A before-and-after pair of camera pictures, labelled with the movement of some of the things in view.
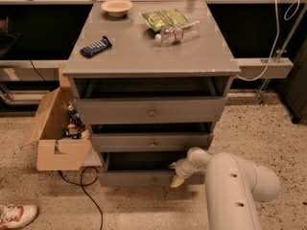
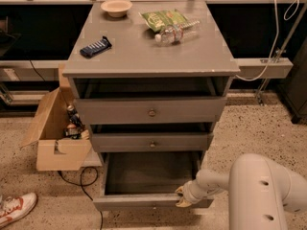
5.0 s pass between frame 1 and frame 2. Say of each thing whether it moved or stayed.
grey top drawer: stayed
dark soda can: stayed
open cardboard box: stayed
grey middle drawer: stayed
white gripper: moved
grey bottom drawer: moved
